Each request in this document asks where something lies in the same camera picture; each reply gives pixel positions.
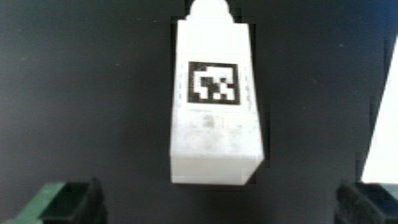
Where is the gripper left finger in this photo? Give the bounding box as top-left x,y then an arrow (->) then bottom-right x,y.
16,178 -> 108,224

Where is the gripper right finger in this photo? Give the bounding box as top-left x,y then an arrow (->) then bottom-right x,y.
334,182 -> 398,224

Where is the white table leg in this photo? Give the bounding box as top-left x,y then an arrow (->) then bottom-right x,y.
170,0 -> 264,185

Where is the white U-shaped fence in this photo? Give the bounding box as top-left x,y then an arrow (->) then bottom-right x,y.
360,37 -> 398,184

